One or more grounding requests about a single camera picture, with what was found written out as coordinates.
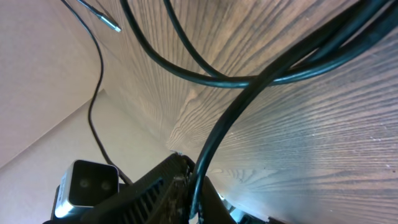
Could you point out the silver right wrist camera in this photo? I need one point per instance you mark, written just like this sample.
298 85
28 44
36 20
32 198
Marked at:
84 185

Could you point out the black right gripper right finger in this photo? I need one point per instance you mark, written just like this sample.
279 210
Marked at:
211 209

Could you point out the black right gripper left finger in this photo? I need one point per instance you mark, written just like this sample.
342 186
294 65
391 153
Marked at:
137 202

